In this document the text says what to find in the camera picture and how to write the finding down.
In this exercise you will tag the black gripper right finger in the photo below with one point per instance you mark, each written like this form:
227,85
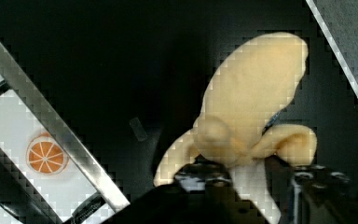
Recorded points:
310,194

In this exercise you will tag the orange slice toy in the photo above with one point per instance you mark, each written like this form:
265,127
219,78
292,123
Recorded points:
44,156

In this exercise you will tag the yellow plush peeled banana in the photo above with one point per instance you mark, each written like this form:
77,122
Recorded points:
234,128

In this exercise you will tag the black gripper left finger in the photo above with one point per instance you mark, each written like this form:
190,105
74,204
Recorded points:
202,192

